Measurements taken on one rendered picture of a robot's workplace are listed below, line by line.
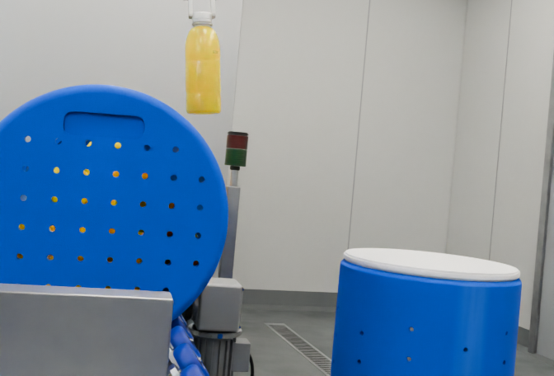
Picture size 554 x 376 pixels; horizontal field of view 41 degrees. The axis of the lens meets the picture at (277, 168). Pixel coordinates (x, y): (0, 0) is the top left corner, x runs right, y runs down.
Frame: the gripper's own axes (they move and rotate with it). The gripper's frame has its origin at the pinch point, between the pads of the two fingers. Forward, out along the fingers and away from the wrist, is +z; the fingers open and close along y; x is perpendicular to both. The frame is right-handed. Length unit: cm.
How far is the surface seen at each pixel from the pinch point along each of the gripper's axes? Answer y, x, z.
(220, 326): 4, 37, 74
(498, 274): 39, -47, 49
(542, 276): 255, 342, 129
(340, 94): 145, 472, -14
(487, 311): 36, -48, 54
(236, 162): 12, 65, 33
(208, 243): -4, -66, 40
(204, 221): -5, -66, 38
